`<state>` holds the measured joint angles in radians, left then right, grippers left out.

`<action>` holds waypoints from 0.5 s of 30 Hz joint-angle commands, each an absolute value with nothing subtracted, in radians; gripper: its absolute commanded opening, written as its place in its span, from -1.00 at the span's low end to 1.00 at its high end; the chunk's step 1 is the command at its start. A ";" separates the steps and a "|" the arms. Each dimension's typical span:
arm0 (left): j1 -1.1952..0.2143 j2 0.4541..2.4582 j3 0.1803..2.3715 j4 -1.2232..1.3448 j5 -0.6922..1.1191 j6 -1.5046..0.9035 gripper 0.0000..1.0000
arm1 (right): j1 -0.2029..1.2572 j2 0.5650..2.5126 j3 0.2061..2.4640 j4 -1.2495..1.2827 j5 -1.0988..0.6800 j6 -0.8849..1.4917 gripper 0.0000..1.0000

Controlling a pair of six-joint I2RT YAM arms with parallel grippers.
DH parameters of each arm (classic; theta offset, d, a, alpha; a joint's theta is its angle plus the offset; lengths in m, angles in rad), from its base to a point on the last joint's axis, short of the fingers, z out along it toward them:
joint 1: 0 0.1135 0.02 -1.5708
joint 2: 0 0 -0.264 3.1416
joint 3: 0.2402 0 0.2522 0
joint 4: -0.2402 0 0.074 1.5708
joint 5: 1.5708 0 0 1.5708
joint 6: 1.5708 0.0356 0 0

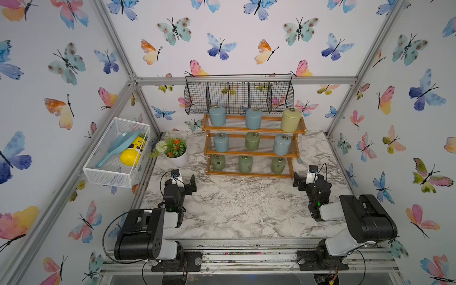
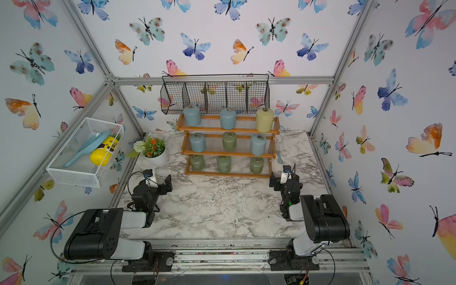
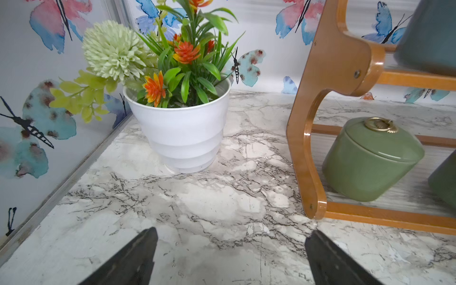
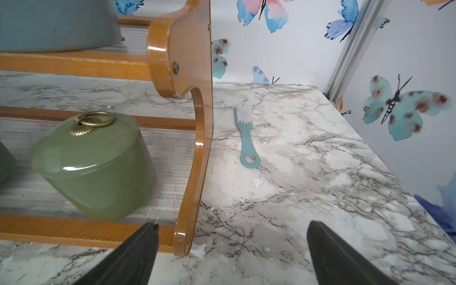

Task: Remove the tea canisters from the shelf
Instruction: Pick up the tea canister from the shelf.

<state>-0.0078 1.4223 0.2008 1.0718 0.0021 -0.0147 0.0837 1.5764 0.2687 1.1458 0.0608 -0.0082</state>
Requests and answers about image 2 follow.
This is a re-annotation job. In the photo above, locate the blue canister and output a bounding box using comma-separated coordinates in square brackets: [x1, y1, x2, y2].
[183, 104, 202, 127]
[190, 133, 206, 153]
[250, 134, 267, 157]
[220, 108, 237, 130]

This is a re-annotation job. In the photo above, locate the yellow canister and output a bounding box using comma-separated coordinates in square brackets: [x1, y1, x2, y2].
[255, 108, 275, 133]

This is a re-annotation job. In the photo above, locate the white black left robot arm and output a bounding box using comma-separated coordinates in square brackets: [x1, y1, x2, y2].
[50, 175, 173, 264]

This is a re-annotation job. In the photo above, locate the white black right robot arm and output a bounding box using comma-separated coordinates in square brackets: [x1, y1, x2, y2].
[270, 172, 350, 261]

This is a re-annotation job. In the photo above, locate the wooden three-tier shelf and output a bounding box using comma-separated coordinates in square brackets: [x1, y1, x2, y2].
[176, 113, 281, 179]

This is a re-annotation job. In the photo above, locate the green canister bottom right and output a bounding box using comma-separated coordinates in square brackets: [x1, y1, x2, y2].
[249, 157, 264, 175]

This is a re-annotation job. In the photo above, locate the green canister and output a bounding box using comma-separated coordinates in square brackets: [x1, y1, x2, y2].
[217, 156, 232, 174]
[222, 132, 237, 152]
[249, 157, 264, 175]
[190, 154, 205, 172]

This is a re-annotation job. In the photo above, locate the green canister bottom left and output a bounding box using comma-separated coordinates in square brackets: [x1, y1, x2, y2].
[190, 154, 205, 172]

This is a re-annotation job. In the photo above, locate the white potted flower plant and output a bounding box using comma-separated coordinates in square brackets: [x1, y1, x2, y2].
[127, 136, 169, 167]

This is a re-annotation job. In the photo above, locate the green canister bottom centre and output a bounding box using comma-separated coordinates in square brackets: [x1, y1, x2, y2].
[217, 156, 232, 174]

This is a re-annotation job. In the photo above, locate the yellow bottle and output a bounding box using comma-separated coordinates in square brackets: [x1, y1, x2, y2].
[90, 136, 118, 166]

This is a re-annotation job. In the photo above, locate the green canister middle centre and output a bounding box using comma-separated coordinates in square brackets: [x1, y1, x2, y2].
[222, 132, 237, 152]

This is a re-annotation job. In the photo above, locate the light blue plastic scoop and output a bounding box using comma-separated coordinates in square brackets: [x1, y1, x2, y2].
[64, 131, 111, 167]

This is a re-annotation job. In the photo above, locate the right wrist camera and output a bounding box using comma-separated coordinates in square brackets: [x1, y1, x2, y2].
[280, 165, 293, 184]

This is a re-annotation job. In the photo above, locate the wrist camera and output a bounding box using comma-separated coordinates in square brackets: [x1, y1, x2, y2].
[142, 169, 159, 187]
[280, 165, 293, 184]

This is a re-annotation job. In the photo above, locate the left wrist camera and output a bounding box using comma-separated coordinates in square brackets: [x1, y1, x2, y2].
[142, 169, 159, 187]

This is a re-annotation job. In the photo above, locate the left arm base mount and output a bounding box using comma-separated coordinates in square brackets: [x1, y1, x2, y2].
[122, 250, 175, 273]

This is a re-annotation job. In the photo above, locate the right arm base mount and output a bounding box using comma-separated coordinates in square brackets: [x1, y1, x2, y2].
[268, 250, 319, 271]

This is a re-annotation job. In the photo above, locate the white wire wall basket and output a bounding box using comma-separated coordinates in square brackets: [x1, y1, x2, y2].
[46, 117, 125, 188]

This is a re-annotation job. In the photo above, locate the aluminium front rail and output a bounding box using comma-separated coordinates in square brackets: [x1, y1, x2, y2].
[71, 238, 371, 277]

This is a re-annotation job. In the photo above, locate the black wire wall basket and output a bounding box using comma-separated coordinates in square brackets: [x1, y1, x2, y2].
[159, 74, 270, 115]

